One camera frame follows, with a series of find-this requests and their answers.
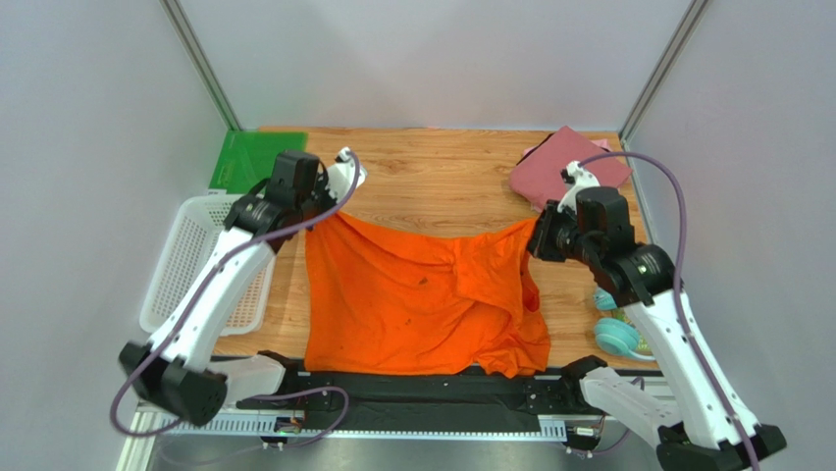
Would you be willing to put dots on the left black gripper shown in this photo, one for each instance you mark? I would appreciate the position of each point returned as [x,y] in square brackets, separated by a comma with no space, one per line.
[321,184]

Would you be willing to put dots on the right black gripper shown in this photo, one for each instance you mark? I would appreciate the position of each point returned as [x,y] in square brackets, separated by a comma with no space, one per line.
[542,236]

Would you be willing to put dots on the orange t shirt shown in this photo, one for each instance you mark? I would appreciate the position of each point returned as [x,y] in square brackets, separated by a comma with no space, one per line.
[389,302]

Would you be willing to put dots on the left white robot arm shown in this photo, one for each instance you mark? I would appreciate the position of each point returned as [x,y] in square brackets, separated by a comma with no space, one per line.
[173,369]

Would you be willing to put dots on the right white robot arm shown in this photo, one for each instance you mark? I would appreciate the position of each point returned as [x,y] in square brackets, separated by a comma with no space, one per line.
[706,426]

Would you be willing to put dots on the green cutting mat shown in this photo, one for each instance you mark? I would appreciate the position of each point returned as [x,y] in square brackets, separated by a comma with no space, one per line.
[247,157]

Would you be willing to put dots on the folded maroon t shirt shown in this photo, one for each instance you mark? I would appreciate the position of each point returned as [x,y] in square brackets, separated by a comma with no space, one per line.
[537,175]

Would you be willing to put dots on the white plastic basket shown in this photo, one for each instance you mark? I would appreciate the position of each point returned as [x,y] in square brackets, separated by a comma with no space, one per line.
[188,247]

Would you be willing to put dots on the teal headphones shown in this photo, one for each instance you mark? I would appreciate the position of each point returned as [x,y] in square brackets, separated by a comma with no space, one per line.
[613,336]

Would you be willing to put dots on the green picture book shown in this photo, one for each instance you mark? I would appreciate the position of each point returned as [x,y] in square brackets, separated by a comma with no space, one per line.
[640,345]

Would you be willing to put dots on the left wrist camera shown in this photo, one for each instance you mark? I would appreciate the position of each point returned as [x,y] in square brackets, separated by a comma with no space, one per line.
[342,173]

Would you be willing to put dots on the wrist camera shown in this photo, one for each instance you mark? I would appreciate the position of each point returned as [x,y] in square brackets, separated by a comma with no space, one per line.
[576,179]
[342,173]

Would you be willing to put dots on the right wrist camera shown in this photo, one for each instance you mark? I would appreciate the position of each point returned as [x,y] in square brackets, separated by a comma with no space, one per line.
[576,179]

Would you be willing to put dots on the aluminium frame rail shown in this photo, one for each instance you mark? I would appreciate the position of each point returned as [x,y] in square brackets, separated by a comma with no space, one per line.
[581,434]

